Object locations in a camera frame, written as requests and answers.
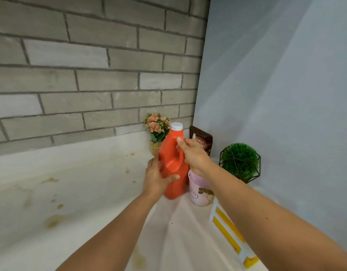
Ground yellow white mini drawer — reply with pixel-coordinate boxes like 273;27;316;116
208;197;260;269

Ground white countertop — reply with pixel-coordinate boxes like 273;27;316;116
0;128;269;271

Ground person's right hand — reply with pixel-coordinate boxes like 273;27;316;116
176;137;216;177

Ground person's left forearm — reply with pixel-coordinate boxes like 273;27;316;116
55;192;160;271

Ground person's right forearm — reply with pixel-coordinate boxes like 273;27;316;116
200;163;347;271

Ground person's left hand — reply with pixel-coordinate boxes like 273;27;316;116
142;152;181;201

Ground green plant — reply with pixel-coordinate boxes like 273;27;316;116
218;142;261;184

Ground brown coffee pouch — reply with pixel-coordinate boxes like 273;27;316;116
189;125;213;157

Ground pink metal bucket with rope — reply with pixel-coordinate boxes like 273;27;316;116
188;169;216;207

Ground orange jug with white cap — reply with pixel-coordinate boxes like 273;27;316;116
158;122;190;200

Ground pink flowers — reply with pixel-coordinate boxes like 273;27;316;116
144;113;172;156

